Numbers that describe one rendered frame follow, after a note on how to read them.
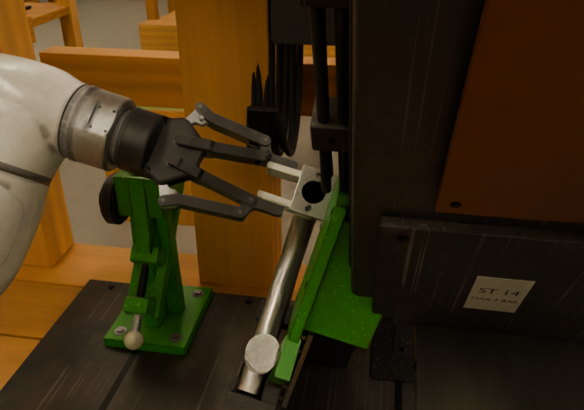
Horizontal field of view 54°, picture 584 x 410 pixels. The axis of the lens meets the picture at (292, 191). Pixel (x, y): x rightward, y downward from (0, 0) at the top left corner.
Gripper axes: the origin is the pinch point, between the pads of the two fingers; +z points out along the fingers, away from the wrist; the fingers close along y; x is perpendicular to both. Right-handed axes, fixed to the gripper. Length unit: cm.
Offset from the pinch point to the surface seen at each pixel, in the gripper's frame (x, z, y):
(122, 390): 22.4, -14.3, -29.2
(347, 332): -3.4, 10.1, -13.4
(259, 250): 36.2, -3.2, -2.4
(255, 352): -0.4, 1.7, -18.2
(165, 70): 26.3, -27.7, 20.4
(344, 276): -7.9, 7.7, -8.7
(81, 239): 222, -99, 3
